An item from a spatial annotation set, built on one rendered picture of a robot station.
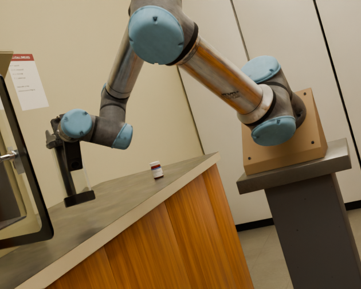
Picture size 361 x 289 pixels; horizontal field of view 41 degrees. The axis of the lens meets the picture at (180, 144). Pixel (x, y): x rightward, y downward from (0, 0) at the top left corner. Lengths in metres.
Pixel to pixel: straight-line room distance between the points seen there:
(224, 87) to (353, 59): 2.90
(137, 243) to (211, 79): 0.65
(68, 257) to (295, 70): 3.10
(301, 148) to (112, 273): 0.64
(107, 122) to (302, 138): 0.57
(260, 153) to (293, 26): 2.66
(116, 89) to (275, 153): 0.50
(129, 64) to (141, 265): 0.64
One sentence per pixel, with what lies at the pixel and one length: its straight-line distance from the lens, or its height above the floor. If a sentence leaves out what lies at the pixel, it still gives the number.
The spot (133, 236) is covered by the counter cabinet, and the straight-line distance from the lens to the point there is 1.55.
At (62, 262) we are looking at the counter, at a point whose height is 0.93.
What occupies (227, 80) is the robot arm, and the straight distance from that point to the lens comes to 1.16.
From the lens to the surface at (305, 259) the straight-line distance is 1.53.
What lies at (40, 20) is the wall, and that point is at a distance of 2.76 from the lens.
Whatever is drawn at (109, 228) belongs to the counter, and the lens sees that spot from 1.39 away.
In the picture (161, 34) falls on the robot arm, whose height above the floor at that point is 1.35.
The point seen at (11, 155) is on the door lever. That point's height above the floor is 1.20.
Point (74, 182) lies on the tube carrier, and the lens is 1.58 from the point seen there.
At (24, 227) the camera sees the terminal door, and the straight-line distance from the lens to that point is 1.21.
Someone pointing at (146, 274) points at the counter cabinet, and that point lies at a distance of 1.59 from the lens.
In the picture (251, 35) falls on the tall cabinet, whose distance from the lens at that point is 4.11.
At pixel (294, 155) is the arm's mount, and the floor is 0.97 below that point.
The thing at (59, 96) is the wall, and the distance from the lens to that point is 2.65.
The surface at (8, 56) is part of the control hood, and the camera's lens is 1.56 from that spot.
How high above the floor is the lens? 1.18
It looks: 4 degrees down
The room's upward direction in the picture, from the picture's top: 17 degrees counter-clockwise
